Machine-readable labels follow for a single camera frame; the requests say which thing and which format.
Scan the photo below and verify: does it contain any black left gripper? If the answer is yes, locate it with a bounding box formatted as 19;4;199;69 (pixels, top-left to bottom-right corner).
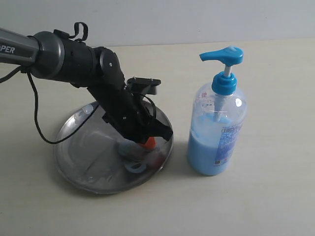
118;93;173;150

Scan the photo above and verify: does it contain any blue soap pump bottle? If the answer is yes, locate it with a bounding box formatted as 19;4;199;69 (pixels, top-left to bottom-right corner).
187;46;248;176

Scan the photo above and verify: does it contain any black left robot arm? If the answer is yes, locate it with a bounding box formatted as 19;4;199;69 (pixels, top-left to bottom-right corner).
0;22;173;149

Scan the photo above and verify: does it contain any blue soap blob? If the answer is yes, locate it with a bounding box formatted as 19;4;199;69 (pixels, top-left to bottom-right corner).
118;140;147;174

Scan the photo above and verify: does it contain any round stainless steel plate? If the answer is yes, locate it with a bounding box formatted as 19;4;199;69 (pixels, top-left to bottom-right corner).
54;102;174;194

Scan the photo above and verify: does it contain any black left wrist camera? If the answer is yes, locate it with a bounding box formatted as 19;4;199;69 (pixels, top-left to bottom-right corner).
126;77;161;95

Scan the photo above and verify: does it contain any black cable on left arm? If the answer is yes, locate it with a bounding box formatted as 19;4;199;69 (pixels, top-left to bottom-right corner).
0;22;99;145

